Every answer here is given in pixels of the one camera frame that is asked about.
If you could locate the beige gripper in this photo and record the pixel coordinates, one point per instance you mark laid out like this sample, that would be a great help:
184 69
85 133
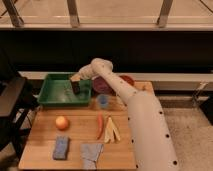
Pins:
75 77

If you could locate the dark eraser block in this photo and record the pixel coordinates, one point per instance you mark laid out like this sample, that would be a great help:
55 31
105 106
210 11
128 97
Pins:
76 87

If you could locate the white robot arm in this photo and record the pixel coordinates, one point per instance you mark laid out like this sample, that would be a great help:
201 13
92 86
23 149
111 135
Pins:
152 141

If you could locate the green plastic tray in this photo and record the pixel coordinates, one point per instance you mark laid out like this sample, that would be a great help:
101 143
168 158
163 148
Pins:
57 91

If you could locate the purple bowl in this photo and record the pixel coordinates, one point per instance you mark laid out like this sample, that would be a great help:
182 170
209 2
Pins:
101 86

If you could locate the blue plastic cup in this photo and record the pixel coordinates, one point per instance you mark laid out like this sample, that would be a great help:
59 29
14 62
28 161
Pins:
103 101

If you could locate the orange round fruit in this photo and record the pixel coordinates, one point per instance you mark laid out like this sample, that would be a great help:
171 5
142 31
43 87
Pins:
62 123

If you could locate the orange carrot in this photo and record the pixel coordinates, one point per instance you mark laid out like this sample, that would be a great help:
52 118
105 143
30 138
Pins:
100 125

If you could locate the red bowl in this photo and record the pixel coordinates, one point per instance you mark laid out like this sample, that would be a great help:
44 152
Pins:
128 79

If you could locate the black chair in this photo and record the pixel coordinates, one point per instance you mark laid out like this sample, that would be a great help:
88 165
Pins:
16 100

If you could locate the yellow banana peel pieces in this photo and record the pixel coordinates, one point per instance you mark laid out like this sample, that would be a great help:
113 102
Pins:
111 132

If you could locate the blue sponge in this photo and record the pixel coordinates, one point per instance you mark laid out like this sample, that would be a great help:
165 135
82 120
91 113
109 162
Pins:
61 148

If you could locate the grey folded cloth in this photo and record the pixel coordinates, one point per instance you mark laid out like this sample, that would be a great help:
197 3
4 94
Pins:
90 153

